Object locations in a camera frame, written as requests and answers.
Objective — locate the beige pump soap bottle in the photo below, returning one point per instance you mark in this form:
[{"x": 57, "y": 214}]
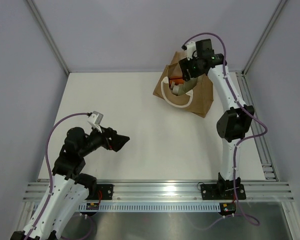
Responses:
[{"x": 181, "y": 89}]

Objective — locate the left aluminium frame post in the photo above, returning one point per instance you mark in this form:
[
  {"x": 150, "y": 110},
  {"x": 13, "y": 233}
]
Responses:
[{"x": 37, "y": 16}]

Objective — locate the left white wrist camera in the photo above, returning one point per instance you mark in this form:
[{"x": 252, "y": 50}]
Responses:
[{"x": 94, "y": 119}]

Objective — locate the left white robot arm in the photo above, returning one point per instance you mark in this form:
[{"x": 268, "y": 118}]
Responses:
[{"x": 68, "y": 186}]

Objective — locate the right side aluminium rail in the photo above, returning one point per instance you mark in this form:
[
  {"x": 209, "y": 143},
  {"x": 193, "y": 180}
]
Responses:
[{"x": 260, "y": 142}]

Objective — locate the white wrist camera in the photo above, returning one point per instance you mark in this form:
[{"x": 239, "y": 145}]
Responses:
[
  {"x": 191, "y": 50},
  {"x": 94, "y": 119}
]

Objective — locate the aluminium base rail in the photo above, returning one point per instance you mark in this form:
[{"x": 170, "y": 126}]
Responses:
[{"x": 188, "y": 191}]

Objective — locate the white slotted cable duct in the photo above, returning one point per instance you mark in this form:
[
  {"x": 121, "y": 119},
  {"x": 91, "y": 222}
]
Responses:
[{"x": 148, "y": 207}]

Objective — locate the aluminium frame post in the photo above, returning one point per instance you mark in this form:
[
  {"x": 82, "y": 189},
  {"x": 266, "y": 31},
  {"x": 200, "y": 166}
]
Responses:
[
  {"x": 37, "y": 16},
  {"x": 265, "y": 34}
]

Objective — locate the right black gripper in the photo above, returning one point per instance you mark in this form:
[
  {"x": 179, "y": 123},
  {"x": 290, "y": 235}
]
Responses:
[{"x": 185, "y": 64}]

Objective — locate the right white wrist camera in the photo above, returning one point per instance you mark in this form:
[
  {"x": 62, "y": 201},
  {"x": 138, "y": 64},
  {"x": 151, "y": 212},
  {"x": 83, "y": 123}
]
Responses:
[{"x": 191, "y": 50}]

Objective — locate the brown canvas tote bag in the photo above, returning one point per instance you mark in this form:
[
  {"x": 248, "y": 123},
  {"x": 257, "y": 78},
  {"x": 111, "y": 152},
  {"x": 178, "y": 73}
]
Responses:
[{"x": 198, "y": 100}]

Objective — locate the right aluminium frame post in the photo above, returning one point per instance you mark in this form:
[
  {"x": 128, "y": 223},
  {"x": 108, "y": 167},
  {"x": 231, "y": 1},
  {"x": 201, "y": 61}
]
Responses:
[{"x": 265, "y": 34}]

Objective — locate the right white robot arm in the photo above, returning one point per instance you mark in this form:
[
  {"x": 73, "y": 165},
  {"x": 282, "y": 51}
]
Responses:
[{"x": 231, "y": 127}]

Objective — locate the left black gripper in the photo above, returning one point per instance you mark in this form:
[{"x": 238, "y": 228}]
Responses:
[{"x": 117, "y": 140}]

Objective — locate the orange blue small object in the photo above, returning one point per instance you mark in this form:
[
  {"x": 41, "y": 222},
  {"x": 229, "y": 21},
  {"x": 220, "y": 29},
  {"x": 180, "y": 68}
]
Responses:
[{"x": 176, "y": 80}]

